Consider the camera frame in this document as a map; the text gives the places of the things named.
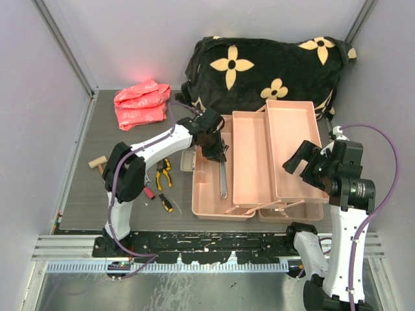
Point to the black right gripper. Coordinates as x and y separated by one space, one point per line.
307 150

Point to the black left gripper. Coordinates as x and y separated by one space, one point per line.
216 154

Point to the grey tool box latch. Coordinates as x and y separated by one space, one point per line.
187 162

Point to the pink plastic tool box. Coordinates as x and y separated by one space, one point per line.
259 144

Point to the yellow handled pliers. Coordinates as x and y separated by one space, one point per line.
163 167

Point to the silver adjustable wrench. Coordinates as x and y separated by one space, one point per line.
223 181

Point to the silver combination spanner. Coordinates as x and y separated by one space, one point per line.
148 182

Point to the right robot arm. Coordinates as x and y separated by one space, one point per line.
334 280

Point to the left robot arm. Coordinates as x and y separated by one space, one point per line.
125 171

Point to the black floral pillow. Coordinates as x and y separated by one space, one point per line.
242 74

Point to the pink plastic bag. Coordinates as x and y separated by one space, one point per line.
141 104

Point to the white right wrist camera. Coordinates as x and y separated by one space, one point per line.
337 134

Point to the pink handled screwdriver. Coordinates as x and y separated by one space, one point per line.
149 193

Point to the wooden hammer handle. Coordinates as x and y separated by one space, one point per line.
98 163

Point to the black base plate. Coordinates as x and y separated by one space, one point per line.
187 258

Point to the white slotted cable duct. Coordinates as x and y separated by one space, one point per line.
106 266

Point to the aluminium frame rail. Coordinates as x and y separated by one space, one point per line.
71 247

